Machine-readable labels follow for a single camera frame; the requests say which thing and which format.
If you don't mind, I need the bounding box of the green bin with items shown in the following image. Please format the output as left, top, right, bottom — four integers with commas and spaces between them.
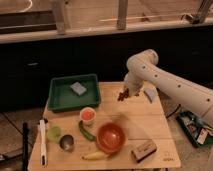
176, 111, 213, 148

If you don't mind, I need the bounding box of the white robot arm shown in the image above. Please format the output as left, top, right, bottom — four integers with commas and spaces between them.
124, 49, 213, 127

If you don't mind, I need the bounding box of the red bowl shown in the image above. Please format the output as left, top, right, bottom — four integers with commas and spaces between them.
96, 122, 126, 154

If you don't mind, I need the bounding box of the grey triangular cloth piece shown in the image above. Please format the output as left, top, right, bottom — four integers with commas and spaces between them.
144, 88, 156, 102

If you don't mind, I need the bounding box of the yellow banana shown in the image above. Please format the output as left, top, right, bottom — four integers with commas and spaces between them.
83, 151, 109, 160

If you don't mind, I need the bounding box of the green chili pepper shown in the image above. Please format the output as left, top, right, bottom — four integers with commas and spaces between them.
78, 121, 96, 141

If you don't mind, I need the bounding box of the grey sponge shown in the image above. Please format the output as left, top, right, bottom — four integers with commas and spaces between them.
70, 82, 87, 95

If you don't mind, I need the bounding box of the wooden block eraser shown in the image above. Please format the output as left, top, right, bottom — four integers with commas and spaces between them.
131, 140, 157, 163

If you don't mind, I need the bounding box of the white cup with orange content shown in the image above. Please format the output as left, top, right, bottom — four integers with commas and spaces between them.
79, 107, 96, 126

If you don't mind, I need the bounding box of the green plastic tray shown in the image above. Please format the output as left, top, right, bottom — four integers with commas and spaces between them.
48, 74, 101, 112

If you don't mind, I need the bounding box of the bunch of dark grapes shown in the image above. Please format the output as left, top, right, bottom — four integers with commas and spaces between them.
117, 89, 129, 101

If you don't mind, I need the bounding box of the green lime cup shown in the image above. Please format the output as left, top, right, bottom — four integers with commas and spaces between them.
46, 126, 61, 143

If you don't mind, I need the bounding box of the wooden table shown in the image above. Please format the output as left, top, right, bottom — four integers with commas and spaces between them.
28, 82, 181, 171

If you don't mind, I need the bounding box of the small metal cup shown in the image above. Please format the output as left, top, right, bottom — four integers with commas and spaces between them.
59, 135, 74, 152

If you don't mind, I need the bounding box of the black pole stand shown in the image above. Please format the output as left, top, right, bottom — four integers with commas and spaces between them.
22, 122, 29, 171

